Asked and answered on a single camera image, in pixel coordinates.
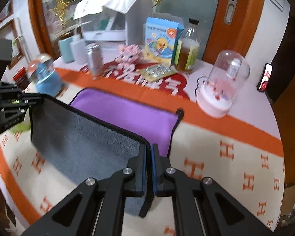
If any purple grey microfiber towel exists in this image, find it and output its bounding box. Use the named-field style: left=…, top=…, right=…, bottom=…
left=29, top=87, right=185, bottom=218

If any red lidded jar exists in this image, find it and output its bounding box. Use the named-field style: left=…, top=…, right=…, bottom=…
left=13, top=67, right=30, bottom=90

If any green tissue pack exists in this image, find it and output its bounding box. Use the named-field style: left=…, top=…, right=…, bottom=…
left=9, top=122, right=31, bottom=134

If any blue snow globe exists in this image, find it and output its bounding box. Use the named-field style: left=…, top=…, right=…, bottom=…
left=27, top=53, right=63, bottom=97

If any white plastic squeeze bottle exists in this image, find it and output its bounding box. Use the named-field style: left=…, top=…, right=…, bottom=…
left=70, top=26, right=87, bottom=65

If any silver orange drink can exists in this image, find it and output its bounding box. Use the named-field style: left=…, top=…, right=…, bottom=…
left=85, top=43, right=104, bottom=78

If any foil pill blister pack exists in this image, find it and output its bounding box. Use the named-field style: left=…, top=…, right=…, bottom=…
left=139, top=64, right=176, bottom=83

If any white dish rack appliance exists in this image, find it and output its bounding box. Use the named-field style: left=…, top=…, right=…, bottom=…
left=73, top=0, right=152, bottom=45

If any pink glass dome ornament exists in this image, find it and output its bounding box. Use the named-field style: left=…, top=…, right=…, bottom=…
left=197, top=50, right=250, bottom=118

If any cardboard box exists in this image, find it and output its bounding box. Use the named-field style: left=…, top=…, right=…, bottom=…
left=279, top=185, right=295, bottom=227

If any amber liquid glass bottle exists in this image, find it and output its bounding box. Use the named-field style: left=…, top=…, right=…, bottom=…
left=174, top=19, right=201, bottom=72

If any yellow duck picture box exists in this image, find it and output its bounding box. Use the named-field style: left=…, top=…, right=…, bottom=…
left=144, top=13, right=184, bottom=66

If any orange framed glass door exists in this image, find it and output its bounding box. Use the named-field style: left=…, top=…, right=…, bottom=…
left=28, top=0, right=264, bottom=63

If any wooden wall niche frame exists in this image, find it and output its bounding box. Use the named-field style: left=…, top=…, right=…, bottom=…
left=0, top=20, right=24, bottom=70

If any smartphone leaning on wall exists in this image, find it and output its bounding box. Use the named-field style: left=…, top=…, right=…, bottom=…
left=257, top=63, right=273, bottom=92

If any white wall switch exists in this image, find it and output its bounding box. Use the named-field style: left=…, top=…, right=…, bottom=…
left=270, top=0, right=285, bottom=12

